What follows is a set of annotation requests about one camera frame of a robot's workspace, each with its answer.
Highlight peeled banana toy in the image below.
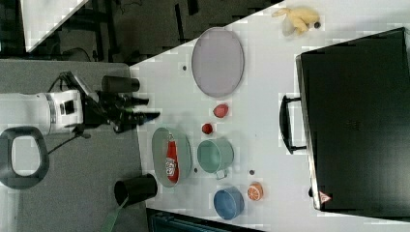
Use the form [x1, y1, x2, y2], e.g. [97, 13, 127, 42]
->
[272, 8, 320, 36]

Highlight red plush ketchup bottle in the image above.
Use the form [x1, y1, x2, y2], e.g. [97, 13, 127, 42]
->
[165, 133, 179, 183]

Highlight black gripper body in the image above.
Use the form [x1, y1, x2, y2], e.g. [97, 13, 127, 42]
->
[80, 91, 133, 133]

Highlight black cylinder post upper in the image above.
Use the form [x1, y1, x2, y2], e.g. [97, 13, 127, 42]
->
[102, 75, 140, 93]

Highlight orange slice toy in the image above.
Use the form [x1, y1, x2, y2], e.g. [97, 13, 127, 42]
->
[247, 182, 264, 201]

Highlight green oval strainer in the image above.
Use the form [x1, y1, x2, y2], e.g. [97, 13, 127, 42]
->
[151, 128, 192, 188]

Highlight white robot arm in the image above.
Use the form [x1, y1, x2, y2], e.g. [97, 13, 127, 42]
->
[1, 90, 161, 135]

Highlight grey round plate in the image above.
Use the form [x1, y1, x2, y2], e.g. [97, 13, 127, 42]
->
[191, 27, 245, 98]

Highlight black cable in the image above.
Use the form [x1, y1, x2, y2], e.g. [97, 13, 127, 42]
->
[47, 130, 92, 155]

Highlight blue bowl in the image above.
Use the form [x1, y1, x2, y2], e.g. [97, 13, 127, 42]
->
[213, 187, 245, 220]

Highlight small red strawberry toy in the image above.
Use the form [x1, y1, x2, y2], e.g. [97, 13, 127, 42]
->
[202, 124, 213, 134]

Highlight green metal mug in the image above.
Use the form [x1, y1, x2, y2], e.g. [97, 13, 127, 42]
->
[197, 138, 234, 180]

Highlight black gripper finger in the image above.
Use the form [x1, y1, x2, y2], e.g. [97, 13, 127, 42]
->
[130, 98, 149, 106]
[129, 112, 161, 126]

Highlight black toaster oven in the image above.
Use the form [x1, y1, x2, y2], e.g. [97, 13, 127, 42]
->
[295, 27, 410, 221]

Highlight green strap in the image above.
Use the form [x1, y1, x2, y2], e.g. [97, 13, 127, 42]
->
[100, 196, 130, 232]

